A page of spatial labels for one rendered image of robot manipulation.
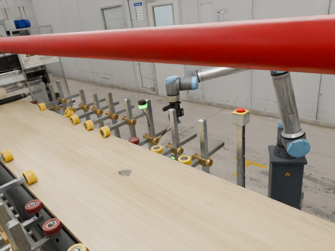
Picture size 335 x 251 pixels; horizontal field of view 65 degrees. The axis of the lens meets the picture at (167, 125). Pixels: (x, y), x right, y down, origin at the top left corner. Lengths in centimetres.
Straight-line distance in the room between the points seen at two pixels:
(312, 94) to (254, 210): 310
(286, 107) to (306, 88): 233
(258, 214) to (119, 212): 63
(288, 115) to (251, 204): 80
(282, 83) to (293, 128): 33
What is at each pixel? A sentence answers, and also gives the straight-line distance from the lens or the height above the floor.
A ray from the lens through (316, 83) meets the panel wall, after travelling 416.
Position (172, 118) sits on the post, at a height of 109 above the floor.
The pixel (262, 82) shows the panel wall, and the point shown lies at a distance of 444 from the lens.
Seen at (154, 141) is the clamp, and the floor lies 85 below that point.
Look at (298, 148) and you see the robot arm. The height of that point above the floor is 79.
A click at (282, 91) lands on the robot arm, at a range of 185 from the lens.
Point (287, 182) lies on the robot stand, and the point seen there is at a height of 41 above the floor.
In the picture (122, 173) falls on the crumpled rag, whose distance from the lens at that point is 161.
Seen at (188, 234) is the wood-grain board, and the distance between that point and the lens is 118.
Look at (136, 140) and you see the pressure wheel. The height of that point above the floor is 91.
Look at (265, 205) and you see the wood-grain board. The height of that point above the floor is 90.
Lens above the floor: 175
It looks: 23 degrees down
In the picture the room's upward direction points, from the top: 7 degrees counter-clockwise
